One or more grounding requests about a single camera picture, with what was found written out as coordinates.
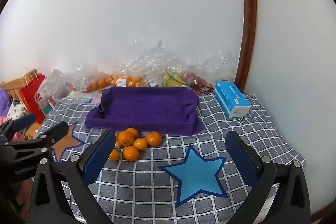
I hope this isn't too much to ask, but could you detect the white spotted cloth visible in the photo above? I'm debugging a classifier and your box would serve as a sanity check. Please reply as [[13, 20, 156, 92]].
[[7, 101, 28, 121]]

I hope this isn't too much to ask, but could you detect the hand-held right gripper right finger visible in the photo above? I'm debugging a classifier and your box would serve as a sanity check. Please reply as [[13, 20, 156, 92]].
[[225, 131, 312, 224]]

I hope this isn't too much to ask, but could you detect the purple towel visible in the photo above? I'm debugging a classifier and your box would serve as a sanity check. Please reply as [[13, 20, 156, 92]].
[[84, 86, 205, 136]]

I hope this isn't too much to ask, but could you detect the white plastic bag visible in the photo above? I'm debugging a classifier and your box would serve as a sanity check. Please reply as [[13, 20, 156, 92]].
[[38, 69, 74, 102]]

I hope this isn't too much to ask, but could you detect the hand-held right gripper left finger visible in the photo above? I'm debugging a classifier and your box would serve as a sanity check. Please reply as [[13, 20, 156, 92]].
[[28, 130, 116, 224]]

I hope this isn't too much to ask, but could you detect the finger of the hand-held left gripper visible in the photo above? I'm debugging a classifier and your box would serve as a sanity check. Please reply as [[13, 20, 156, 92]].
[[4, 121, 69, 155], [0, 113, 37, 142]]

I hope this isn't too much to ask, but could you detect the brown wooden door frame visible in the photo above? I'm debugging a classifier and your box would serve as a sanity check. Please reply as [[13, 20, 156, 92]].
[[235, 0, 257, 90]]

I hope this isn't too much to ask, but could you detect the clear bag of dark mandarins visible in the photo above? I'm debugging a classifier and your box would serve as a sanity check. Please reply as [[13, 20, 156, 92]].
[[72, 63, 117, 93]]

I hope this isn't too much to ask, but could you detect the black cable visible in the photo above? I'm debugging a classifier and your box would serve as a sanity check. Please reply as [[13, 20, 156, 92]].
[[189, 84, 214, 96]]

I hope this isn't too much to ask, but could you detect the clear bag of yellow fruit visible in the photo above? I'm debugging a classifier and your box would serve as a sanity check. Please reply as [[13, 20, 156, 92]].
[[147, 40, 189, 88]]

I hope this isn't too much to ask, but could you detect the blue tissue pack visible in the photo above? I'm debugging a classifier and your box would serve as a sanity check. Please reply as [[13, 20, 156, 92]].
[[214, 80, 252, 118]]

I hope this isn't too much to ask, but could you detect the wooden slatted rack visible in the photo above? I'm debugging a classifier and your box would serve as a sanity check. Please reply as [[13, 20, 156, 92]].
[[0, 76, 29, 98]]

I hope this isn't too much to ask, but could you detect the clear bag of red fruit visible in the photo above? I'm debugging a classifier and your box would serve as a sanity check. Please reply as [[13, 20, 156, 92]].
[[184, 49, 237, 96]]

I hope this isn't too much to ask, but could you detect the purple garment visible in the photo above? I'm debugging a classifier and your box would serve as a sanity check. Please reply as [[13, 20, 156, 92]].
[[0, 89, 12, 117]]

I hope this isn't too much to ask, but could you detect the grey checked star-print cloth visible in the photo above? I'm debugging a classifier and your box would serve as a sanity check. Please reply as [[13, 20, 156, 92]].
[[34, 93, 306, 224]]

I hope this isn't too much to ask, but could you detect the red paper bag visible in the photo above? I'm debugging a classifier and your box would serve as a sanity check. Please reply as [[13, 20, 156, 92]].
[[18, 68, 47, 125]]

